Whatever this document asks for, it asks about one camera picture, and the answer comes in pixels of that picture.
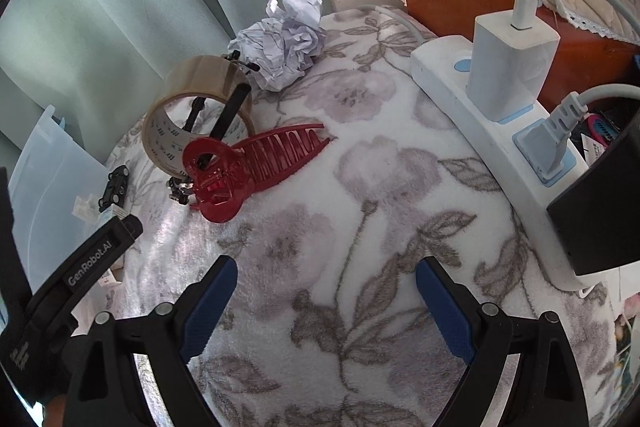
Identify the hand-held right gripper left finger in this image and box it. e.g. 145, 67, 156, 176
64, 255, 238, 427

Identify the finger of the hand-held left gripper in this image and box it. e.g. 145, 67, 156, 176
104, 213, 144, 254

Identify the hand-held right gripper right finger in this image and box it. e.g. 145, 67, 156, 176
416, 255, 590, 427

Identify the black toy car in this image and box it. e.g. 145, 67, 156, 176
98, 165, 128, 212

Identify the small white cardboard box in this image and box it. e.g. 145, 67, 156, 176
72, 194, 126, 224

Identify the clear plastic storage container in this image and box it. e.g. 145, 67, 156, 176
10, 104, 126, 293

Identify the red hair claw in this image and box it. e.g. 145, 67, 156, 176
181, 122, 335, 224

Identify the black hair band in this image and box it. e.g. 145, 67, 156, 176
167, 49, 261, 205

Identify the brown packing tape roll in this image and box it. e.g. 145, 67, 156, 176
141, 55, 256, 180

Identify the grey floral blanket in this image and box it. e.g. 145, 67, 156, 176
102, 4, 621, 427

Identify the black power adapter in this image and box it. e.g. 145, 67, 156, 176
546, 109, 640, 278

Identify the pale green curtain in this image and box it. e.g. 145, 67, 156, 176
0, 0, 351, 188

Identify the white power strip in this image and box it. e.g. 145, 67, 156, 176
411, 34, 608, 293

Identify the crumpled white paper ball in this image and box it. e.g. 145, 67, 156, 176
227, 0, 328, 92

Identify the white charger block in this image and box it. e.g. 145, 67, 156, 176
467, 12, 561, 122

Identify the grey plug with cable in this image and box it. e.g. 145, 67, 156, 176
537, 84, 640, 180

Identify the white charger cable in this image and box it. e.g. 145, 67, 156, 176
510, 0, 640, 42

